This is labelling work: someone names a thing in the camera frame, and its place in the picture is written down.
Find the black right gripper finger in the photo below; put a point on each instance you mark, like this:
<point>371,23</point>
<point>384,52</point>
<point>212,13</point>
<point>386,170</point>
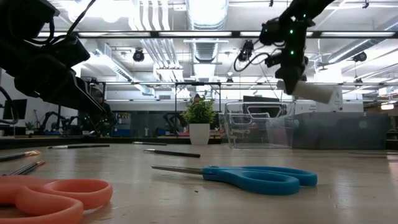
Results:
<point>292,81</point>

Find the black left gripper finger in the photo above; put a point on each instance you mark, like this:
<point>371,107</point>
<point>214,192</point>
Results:
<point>84,99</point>

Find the white paint bottle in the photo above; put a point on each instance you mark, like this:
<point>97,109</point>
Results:
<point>314,91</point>

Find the brown paintbrush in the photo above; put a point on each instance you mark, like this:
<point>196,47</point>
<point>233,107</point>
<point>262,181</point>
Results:
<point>87,146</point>

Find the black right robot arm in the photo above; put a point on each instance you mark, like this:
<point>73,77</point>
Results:
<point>308,7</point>

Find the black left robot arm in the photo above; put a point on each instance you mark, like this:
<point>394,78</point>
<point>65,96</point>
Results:
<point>21,18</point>

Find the black computer monitor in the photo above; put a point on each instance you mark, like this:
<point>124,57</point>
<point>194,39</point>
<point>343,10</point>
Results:
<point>20,109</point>

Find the black ceiling spotlight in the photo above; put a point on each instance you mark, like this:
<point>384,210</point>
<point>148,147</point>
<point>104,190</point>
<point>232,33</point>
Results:
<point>245,51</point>
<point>360,56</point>
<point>138,56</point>

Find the white box cabinet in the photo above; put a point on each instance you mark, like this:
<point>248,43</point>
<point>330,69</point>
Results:
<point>337,107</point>

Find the clear plastic bin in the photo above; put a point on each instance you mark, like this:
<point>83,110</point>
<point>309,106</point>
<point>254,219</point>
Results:
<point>258,140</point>

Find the grey translucent plastic bin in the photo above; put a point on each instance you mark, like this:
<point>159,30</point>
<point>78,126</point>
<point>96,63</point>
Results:
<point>342,130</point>

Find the glowing ceiling lamp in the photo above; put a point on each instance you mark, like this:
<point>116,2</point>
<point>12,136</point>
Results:
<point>387,106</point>

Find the small potted green plant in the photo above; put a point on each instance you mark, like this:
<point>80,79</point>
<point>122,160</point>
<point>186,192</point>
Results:
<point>199,133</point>

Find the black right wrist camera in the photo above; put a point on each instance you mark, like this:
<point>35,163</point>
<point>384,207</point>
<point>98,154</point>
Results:
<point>273,60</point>

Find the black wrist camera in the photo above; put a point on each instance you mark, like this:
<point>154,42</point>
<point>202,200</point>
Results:
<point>273,60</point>
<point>68,51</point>

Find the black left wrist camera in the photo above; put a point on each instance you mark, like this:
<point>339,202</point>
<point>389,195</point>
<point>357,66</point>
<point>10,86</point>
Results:
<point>68,51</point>

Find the black aluminium rig frame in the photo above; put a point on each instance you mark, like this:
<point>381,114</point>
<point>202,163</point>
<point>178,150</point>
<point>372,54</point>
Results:
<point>124,140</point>

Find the silver ventilation duct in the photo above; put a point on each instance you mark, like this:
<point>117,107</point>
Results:
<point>206,15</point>

